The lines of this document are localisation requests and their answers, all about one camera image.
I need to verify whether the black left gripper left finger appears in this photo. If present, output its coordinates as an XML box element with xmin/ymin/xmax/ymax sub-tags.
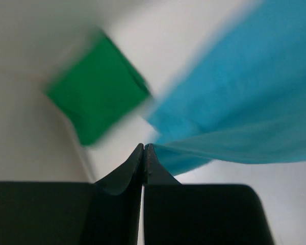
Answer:
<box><xmin>0</xmin><ymin>144</ymin><xmax>144</xmax><ymax>244</ymax></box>

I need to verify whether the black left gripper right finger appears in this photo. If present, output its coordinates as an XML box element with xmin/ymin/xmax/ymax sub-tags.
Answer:
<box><xmin>143</xmin><ymin>144</ymin><xmax>274</xmax><ymax>244</ymax></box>

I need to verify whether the green t shirt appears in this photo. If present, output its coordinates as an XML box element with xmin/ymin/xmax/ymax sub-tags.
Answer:
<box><xmin>46</xmin><ymin>32</ymin><xmax>151</xmax><ymax>146</ymax></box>

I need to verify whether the light blue t shirt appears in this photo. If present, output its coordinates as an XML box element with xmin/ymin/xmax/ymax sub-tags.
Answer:
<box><xmin>148</xmin><ymin>1</ymin><xmax>306</xmax><ymax>175</ymax></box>

